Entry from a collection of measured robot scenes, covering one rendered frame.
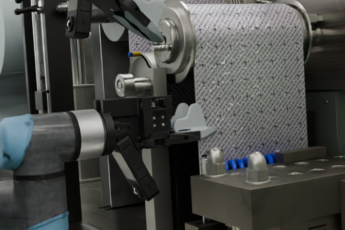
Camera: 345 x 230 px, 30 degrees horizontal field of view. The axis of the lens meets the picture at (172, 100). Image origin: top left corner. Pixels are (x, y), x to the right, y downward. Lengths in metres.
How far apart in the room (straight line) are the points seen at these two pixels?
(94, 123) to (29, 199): 0.14
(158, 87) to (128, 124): 0.14
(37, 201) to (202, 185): 0.25
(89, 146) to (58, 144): 0.05
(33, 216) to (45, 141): 0.11
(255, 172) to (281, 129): 0.26
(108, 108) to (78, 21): 0.14
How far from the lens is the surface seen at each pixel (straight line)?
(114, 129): 0.97
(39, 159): 0.93
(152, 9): 1.06
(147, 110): 0.99
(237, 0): 1.49
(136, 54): 1.15
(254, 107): 1.14
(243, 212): 0.92
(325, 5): 1.29
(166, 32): 1.10
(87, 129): 0.95
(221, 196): 0.96
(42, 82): 1.42
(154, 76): 1.12
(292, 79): 1.19
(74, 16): 1.02
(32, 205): 0.94
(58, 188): 0.95
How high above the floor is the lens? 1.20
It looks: 3 degrees down
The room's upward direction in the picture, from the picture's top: 3 degrees counter-clockwise
